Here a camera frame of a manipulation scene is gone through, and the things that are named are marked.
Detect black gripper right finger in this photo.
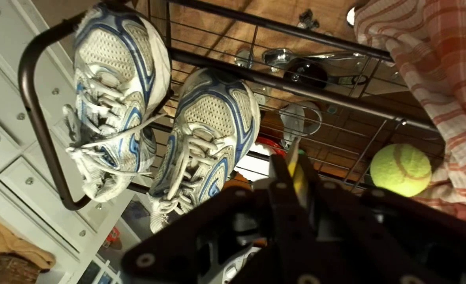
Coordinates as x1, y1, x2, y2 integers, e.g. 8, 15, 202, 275
297, 150, 466, 284

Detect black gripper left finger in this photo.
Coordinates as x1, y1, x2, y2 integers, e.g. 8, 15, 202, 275
120, 153, 317, 284

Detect yellow tennis ball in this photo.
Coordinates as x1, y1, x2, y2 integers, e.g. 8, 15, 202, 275
368, 142, 434, 199

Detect white blue sneaker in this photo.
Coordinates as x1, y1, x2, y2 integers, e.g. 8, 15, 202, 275
63, 4, 173, 204
148, 68, 262, 236

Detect black round pan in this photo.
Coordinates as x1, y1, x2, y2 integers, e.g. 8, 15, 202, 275
284, 56, 331, 90

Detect silver metal ladle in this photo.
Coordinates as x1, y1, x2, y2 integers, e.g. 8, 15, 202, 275
260, 46, 297, 68

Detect orange white striped cloth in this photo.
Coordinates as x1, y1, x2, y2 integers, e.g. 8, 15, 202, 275
353, 0, 466, 231

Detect brown crumpled cloth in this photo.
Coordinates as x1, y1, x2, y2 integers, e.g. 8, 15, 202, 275
0, 210, 57, 284

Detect white drawer cabinet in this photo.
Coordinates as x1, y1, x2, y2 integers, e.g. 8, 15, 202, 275
0, 0, 154, 284

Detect black metal wire rack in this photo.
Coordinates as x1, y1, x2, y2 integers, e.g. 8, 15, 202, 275
15, 0, 444, 212

